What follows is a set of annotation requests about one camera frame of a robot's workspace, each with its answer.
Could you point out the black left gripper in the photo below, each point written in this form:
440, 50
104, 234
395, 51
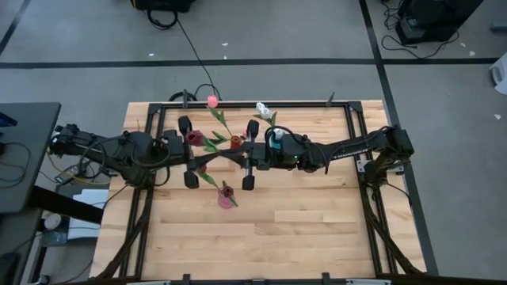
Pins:
188, 150

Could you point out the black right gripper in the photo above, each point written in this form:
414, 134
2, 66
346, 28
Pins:
264, 156

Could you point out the dark red artificial tulip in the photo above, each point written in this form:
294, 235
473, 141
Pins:
195, 138
226, 192

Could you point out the pink glass vase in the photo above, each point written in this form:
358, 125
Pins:
223, 202

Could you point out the white artificial tulip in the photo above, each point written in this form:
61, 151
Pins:
260, 107
267, 114

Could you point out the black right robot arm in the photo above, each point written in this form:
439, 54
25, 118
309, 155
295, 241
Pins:
348, 148

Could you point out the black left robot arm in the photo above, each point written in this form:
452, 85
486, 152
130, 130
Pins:
134, 154

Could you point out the red glass vase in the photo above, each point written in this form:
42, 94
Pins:
235, 142

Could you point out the blue glass vase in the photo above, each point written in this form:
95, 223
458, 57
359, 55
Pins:
276, 142

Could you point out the white box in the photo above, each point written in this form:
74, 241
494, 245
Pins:
89, 213

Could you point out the black equipment base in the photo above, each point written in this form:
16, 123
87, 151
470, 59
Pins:
162, 4

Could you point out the white round object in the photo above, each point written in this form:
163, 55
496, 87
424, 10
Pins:
52, 221

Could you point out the black desk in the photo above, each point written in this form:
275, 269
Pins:
27, 158

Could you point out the blue object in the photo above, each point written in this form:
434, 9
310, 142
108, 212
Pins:
7, 118

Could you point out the black storage case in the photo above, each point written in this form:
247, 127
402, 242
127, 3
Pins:
435, 16

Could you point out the white bin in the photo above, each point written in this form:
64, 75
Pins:
500, 75

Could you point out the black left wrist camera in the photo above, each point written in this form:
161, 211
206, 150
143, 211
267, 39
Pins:
172, 137

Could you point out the black aluminium table frame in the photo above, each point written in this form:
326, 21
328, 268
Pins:
297, 105

